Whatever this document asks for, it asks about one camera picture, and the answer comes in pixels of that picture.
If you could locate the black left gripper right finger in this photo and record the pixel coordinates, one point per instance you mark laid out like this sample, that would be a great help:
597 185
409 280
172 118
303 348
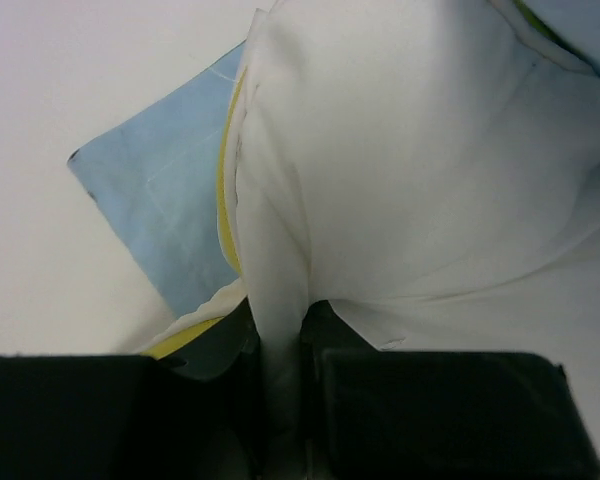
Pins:
371 414

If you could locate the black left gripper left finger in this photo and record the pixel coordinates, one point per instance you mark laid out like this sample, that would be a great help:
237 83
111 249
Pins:
190 414

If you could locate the light blue pillowcase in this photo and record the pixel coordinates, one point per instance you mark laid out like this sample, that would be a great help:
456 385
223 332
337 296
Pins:
155 179

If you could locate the white pillow with yellow edge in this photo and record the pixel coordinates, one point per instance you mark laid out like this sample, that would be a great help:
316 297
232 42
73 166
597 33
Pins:
429 168

